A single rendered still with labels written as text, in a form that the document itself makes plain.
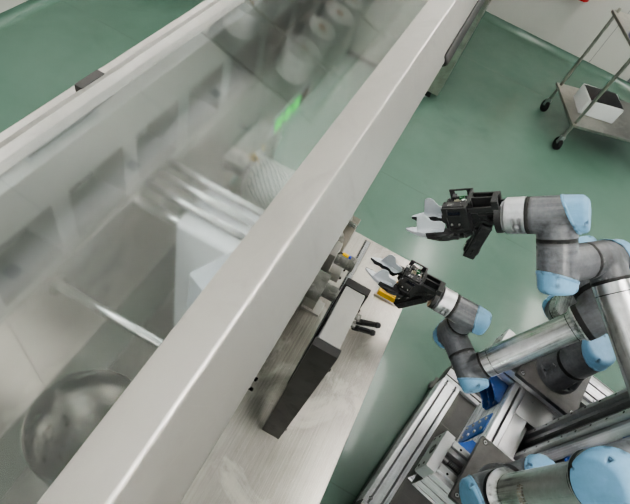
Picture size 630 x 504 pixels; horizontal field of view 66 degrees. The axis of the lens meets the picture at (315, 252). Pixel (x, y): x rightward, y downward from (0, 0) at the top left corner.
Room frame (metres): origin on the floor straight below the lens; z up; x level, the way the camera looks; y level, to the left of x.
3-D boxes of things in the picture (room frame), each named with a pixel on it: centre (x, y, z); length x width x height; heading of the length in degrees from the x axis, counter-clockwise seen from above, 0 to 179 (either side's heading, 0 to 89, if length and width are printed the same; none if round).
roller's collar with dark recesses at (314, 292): (0.57, -0.02, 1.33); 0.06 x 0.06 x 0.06; 83
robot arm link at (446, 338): (0.81, -0.47, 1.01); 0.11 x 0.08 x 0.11; 33
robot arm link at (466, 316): (0.83, -0.46, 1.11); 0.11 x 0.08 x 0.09; 83
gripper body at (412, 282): (0.85, -0.30, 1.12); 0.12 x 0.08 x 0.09; 83
